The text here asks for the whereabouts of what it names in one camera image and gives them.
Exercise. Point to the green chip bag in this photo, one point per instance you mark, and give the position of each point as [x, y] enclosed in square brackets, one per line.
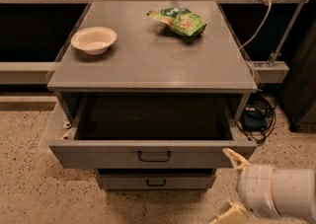
[181, 21]

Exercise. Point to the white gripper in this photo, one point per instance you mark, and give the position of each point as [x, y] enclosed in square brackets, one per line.
[255, 186]

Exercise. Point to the grey bottom drawer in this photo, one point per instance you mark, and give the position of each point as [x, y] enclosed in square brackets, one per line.
[153, 181]

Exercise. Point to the grey drawer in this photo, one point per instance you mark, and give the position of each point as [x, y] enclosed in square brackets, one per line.
[153, 181]
[150, 133]

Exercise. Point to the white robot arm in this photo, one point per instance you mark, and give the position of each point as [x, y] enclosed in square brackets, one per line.
[293, 193]

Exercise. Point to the grey drawer cabinet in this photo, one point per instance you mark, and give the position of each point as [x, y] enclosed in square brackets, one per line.
[148, 60]

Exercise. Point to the metal diagonal rod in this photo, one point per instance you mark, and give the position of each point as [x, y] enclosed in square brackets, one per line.
[273, 57]

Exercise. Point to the grey top drawer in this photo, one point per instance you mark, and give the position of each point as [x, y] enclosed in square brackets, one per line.
[150, 133]

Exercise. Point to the white bowl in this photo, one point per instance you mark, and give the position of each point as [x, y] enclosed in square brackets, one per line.
[94, 40]

